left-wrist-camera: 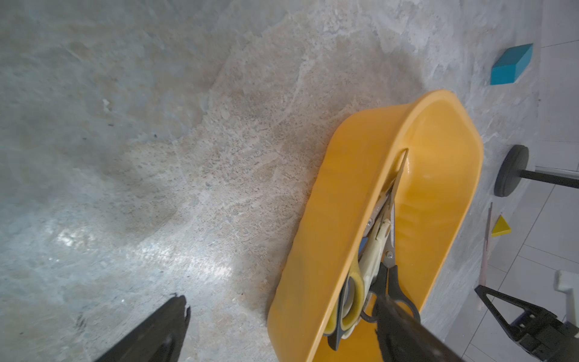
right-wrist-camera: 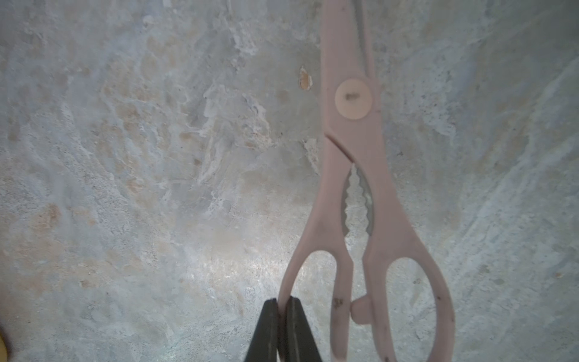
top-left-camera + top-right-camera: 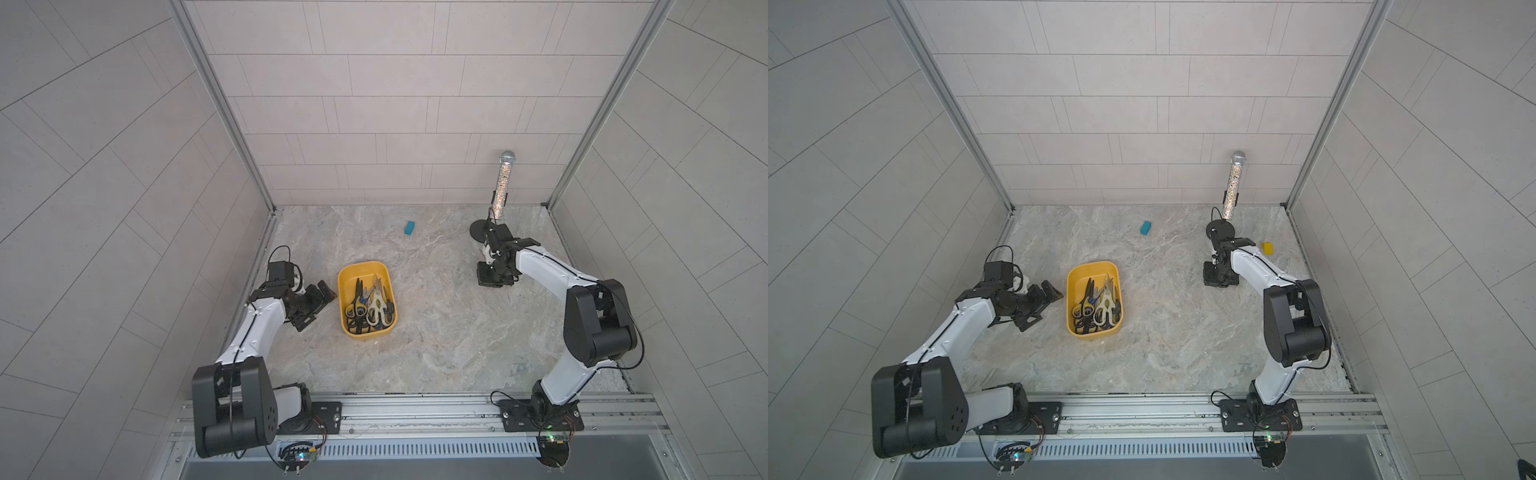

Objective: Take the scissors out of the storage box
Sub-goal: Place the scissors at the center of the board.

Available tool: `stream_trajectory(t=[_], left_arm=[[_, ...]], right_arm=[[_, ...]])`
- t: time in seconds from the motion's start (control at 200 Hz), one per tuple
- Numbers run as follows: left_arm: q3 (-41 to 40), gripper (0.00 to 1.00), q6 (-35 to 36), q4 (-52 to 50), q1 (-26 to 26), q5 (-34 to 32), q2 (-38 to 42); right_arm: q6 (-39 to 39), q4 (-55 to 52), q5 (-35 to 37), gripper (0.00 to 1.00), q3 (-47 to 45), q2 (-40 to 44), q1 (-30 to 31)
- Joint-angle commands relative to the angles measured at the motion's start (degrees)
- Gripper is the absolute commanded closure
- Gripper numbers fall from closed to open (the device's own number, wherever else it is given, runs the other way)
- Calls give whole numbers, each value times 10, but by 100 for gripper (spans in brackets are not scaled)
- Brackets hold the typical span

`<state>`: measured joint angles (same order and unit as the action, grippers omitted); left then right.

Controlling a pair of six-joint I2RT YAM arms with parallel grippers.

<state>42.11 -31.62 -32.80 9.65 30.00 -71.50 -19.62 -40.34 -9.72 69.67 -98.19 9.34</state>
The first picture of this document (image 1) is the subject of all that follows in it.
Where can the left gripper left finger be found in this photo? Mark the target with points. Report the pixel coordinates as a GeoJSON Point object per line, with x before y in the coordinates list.
{"type": "Point", "coordinates": [159, 338]}

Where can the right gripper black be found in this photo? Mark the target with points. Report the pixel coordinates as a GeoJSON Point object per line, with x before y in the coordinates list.
{"type": "Point", "coordinates": [542, 336]}

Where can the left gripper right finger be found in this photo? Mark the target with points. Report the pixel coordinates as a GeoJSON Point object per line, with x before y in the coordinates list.
{"type": "Point", "coordinates": [402, 338]}

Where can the black handled steel scissors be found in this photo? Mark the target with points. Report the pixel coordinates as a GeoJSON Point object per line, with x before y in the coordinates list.
{"type": "Point", "coordinates": [387, 282]}

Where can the yellow black handled scissors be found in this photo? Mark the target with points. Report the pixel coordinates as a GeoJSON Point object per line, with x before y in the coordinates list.
{"type": "Point", "coordinates": [346, 311]}

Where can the cream handled kitchen scissors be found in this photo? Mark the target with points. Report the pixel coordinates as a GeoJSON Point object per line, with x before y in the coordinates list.
{"type": "Point", "coordinates": [370, 254]}

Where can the yellow plastic storage box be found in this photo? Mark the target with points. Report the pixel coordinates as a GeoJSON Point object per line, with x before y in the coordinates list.
{"type": "Point", "coordinates": [440, 179]}

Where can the yellow block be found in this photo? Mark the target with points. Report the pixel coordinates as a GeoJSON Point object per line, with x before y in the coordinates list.
{"type": "Point", "coordinates": [501, 228]}

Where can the glitter microphone on stand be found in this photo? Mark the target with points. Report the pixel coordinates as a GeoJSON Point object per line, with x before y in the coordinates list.
{"type": "Point", "coordinates": [514, 169]}

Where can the teal block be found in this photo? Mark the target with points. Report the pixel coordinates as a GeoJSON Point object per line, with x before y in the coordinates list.
{"type": "Point", "coordinates": [511, 65]}

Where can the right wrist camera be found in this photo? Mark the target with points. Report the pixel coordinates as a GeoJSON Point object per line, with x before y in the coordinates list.
{"type": "Point", "coordinates": [567, 283]}

